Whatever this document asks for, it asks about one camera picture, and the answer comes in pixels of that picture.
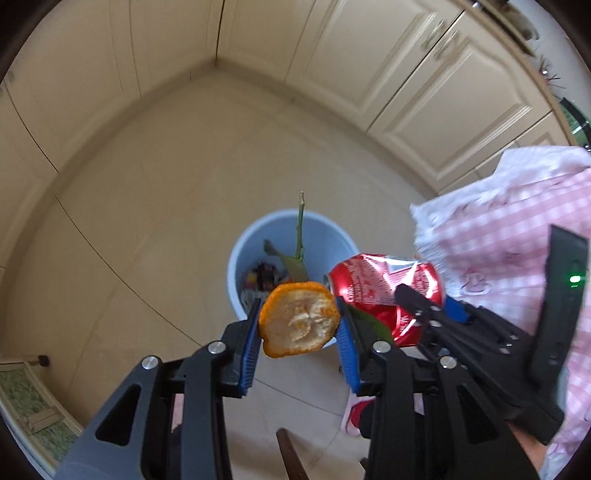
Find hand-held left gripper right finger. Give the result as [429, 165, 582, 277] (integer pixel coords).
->
[335, 296, 542, 480]

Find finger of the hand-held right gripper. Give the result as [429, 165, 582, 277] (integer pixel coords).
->
[394, 283, 523, 366]
[444, 296, 533, 346]

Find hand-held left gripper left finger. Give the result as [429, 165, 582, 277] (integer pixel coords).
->
[54, 298, 265, 480]

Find crushed red can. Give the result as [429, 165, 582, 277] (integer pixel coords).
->
[323, 253, 448, 347]

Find orange peel with leafy stem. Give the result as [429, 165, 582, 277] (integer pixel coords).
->
[257, 191, 341, 358]

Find black yellow snack wrapper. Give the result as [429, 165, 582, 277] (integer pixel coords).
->
[240, 261, 291, 305]

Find blue trash bin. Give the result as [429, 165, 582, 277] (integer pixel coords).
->
[227, 210, 358, 349]

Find person's right forearm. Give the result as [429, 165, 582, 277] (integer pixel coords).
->
[510, 422, 557, 480]

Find red white slipper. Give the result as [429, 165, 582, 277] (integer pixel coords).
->
[341, 397, 375, 435]

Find pink checked tablecloth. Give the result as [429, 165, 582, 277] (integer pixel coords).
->
[410, 147, 591, 480]

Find brown wooden leg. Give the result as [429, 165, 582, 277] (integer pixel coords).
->
[276, 428, 310, 480]

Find cream base kitchen cabinets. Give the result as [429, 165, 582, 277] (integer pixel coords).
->
[0, 0, 578, 278]

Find green patterned door threshold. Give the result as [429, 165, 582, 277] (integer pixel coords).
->
[0, 355, 85, 468]

